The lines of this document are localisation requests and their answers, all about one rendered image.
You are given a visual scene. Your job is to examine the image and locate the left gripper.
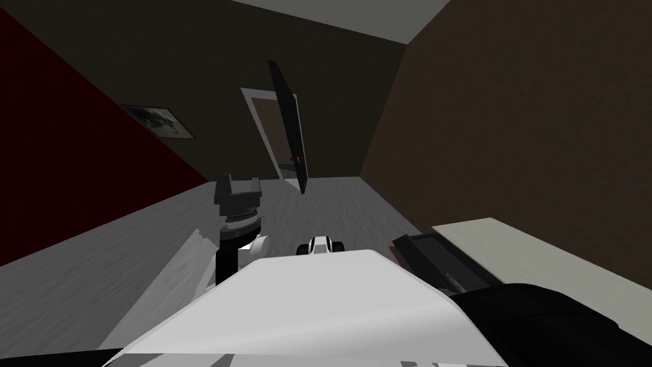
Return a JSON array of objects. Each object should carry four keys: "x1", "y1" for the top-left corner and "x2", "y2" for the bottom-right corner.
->
[{"x1": 213, "y1": 173, "x2": 264, "y2": 219}]

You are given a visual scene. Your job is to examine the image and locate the black door leaf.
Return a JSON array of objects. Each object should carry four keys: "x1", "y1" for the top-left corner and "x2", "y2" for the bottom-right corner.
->
[{"x1": 267, "y1": 59, "x2": 310, "y2": 196}]

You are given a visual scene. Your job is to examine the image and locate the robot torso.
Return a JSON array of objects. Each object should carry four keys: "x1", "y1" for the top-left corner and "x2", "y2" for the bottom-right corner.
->
[{"x1": 101, "y1": 234, "x2": 509, "y2": 367}]

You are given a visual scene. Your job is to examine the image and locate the pale table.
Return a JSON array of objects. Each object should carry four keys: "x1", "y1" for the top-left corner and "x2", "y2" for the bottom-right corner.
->
[{"x1": 431, "y1": 217, "x2": 652, "y2": 349}]

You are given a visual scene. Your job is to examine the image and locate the dark framed wall picture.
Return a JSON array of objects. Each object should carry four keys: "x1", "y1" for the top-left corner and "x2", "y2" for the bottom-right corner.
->
[{"x1": 122, "y1": 104, "x2": 197, "y2": 141}]

